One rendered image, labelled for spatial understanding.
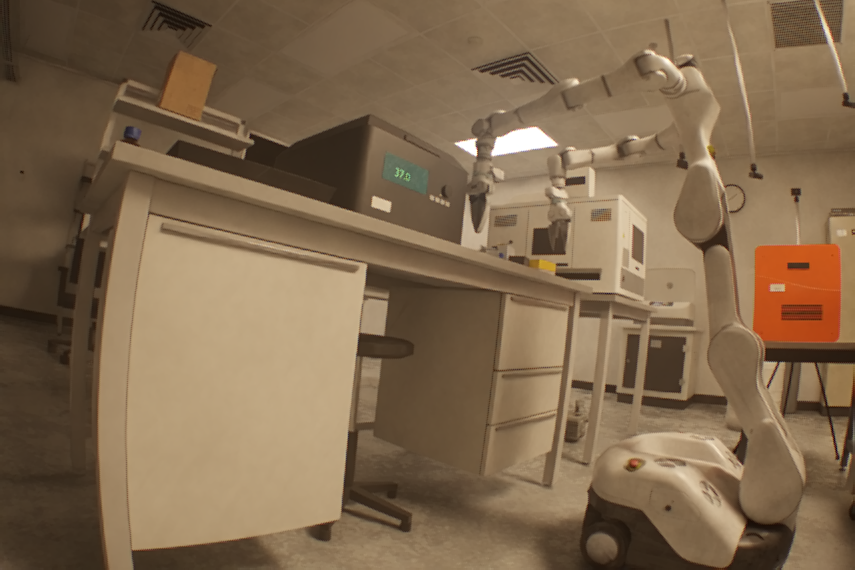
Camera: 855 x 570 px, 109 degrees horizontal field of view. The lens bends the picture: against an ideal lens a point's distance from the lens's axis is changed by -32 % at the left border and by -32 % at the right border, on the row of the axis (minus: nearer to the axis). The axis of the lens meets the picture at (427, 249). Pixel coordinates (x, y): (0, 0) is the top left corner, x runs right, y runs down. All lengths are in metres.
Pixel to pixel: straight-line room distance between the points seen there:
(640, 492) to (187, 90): 3.17
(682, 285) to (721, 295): 3.81
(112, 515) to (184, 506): 0.14
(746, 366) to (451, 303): 0.99
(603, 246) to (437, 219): 1.36
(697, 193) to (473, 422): 1.01
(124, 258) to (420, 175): 0.77
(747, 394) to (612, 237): 1.36
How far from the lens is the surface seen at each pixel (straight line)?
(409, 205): 1.16
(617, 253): 2.40
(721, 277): 1.39
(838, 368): 4.96
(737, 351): 1.32
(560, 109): 1.51
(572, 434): 2.92
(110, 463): 0.85
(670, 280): 5.21
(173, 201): 0.81
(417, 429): 1.70
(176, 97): 3.16
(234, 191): 0.80
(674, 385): 4.66
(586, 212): 2.51
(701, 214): 1.39
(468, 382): 1.53
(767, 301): 2.18
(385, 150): 1.12
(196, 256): 0.82
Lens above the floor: 0.70
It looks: 9 degrees up
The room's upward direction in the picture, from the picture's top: 7 degrees clockwise
